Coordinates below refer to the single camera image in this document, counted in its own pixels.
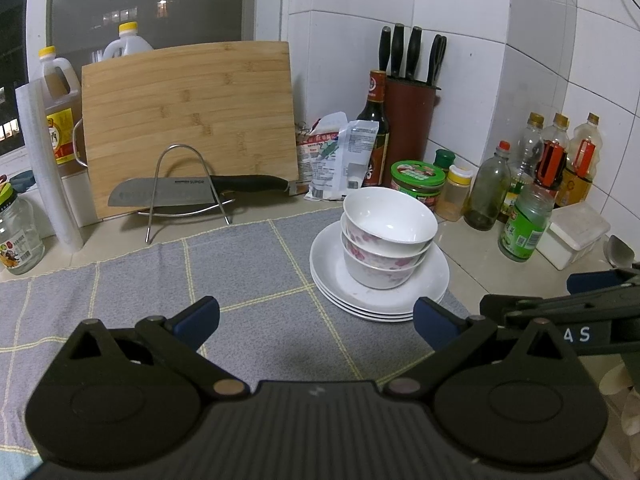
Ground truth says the green label clear bottle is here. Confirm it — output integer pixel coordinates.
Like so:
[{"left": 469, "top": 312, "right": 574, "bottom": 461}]
[{"left": 498, "top": 185, "right": 555, "bottom": 262}]

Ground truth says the white plastic container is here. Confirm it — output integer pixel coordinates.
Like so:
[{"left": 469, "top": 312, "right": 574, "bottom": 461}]
[{"left": 536, "top": 202, "right": 612, "bottom": 271}]

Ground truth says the brown liquid jug yellow label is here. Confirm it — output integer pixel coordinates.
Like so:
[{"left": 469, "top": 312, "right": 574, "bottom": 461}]
[{"left": 39, "top": 46, "right": 88, "bottom": 178}]

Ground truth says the silver white seasoning packet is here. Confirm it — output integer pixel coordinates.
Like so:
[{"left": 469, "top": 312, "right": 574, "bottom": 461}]
[{"left": 306, "top": 120, "right": 383, "bottom": 202}]

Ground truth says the yellow cap spice jar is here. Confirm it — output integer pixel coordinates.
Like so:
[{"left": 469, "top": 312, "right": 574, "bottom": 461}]
[{"left": 435, "top": 165, "right": 473, "bottom": 222}]

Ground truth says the black handled kitchen knife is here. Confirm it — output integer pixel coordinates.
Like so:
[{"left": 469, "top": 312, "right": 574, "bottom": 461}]
[{"left": 107, "top": 174, "right": 296, "bottom": 208}]

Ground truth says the tall clear film roll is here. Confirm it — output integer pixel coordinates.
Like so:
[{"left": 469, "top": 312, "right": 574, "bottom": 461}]
[{"left": 15, "top": 80, "right": 85, "bottom": 253}]

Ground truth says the grey and blue checked mat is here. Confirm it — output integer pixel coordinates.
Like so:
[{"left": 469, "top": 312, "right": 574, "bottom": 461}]
[{"left": 0, "top": 207, "right": 473, "bottom": 461}]

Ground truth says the brown knife block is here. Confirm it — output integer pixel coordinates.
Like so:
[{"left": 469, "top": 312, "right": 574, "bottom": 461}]
[{"left": 385, "top": 76, "right": 442, "bottom": 188}]

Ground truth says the red and white seasoning packet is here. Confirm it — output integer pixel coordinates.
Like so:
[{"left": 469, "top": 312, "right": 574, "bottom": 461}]
[{"left": 295, "top": 111, "right": 349, "bottom": 196}]

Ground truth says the metal wire knife rack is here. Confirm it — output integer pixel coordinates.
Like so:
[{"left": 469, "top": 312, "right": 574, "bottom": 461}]
[{"left": 137, "top": 144, "right": 237, "bottom": 245}]

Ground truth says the metal spoon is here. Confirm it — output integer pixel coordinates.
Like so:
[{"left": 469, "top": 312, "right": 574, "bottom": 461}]
[{"left": 602, "top": 235, "right": 637, "bottom": 268}]

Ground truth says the dark soy sauce bottle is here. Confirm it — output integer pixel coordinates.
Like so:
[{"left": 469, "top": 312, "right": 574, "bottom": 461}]
[{"left": 356, "top": 70, "right": 391, "bottom": 188}]

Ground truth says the green lid sauce jar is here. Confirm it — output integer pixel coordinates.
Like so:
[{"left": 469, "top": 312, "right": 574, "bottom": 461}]
[{"left": 390, "top": 160, "right": 447, "bottom": 213}]

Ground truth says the dark window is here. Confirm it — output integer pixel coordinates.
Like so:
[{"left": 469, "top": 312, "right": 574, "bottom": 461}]
[{"left": 27, "top": 0, "right": 258, "bottom": 86}]

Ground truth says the glass oil bottle red cap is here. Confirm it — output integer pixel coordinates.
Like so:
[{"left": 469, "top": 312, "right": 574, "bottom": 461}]
[{"left": 463, "top": 141, "right": 512, "bottom": 232}]

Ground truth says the clear jar with green lid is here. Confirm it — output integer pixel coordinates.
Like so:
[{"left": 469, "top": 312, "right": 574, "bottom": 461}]
[{"left": 0, "top": 175, "right": 46, "bottom": 276}]

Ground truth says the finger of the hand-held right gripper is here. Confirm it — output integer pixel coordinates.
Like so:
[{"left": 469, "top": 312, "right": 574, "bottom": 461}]
[
  {"left": 566, "top": 264, "right": 640, "bottom": 295},
  {"left": 480, "top": 287, "right": 640, "bottom": 328}
]

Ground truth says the bamboo cutting board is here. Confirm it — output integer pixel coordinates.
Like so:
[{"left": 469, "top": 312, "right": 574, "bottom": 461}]
[{"left": 72, "top": 40, "right": 301, "bottom": 220}]

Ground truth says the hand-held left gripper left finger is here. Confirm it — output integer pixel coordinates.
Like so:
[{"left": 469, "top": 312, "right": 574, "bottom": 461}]
[{"left": 69, "top": 296, "right": 250, "bottom": 402}]

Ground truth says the white fruit print plate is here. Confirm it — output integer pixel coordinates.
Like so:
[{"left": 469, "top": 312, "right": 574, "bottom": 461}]
[
  {"left": 310, "top": 220, "right": 450, "bottom": 313},
  {"left": 314, "top": 280, "right": 448, "bottom": 318},
  {"left": 322, "top": 290, "right": 445, "bottom": 323}
]

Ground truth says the black handled block knife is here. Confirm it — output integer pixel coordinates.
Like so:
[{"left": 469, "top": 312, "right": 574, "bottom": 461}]
[
  {"left": 405, "top": 26, "right": 424, "bottom": 82},
  {"left": 378, "top": 26, "right": 392, "bottom": 75},
  {"left": 390, "top": 23, "right": 406, "bottom": 78},
  {"left": 426, "top": 34, "right": 448, "bottom": 87}
]

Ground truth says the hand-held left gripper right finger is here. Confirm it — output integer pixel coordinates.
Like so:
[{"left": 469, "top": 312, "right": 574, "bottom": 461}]
[{"left": 382, "top": 296, "right": 563, "bottom": 402}]

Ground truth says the white plastic jug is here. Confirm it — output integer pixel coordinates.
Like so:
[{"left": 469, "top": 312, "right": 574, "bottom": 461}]
[{"left": 102, "top": 22, "right": 155, "bottom": 63}]

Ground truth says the white bowl with pink flowers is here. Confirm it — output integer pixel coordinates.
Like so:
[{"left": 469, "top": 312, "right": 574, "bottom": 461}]
[
  {"left": 343, "top": 187, "right": 439, "bottom": 257},
  {"left": 341, "top": 230, "right": 434, "bottom": 270},
  {"left": 344, "top": 255, "right": 427, "bottom": 290}
]

